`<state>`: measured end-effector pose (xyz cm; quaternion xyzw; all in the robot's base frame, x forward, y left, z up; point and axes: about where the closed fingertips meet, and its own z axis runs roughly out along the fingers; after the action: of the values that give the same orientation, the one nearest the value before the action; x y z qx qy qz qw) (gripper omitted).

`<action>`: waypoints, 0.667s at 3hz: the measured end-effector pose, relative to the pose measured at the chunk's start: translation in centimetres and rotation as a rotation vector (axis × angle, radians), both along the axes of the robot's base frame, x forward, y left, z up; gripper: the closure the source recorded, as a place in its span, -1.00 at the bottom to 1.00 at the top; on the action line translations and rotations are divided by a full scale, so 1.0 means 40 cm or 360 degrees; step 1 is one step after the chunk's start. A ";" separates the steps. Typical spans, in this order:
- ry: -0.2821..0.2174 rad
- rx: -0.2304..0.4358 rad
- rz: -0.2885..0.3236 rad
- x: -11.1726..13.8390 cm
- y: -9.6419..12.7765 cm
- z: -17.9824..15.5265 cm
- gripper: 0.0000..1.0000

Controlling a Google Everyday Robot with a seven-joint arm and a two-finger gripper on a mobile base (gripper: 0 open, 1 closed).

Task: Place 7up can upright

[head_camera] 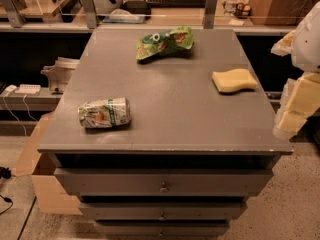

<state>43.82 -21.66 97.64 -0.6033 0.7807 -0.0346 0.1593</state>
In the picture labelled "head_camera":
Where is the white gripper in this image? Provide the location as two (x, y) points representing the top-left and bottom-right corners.
(271, 2), (320, 140)

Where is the green chip bag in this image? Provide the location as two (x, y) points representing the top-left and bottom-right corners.
(136, 26), (194, 61)

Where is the black cable on floor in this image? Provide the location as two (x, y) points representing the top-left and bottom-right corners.
(0, 166), (14, 216)

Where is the white plastic part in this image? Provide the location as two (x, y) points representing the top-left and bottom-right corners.
(41, 57), (80, 93)

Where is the grey drawer cabinet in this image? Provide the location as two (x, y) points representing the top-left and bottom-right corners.
(39, 29), (291, 236)

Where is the black keyboard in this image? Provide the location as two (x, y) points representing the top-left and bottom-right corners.
(147, 0), (206, 8)

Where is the black device on desk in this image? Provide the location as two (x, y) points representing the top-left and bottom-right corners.
(122, 0), (151, 16)

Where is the white power strip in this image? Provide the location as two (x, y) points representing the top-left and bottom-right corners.
(15, 84), (41, 94)

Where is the yellow sponge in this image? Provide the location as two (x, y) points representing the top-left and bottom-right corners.
(212, 68), (258, 93)

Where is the cardboard box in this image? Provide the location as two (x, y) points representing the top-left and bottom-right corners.
(13, 113), (81, 215)

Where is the clear water bottle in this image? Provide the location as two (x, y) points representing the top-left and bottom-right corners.
(224, 0), (238, 16)

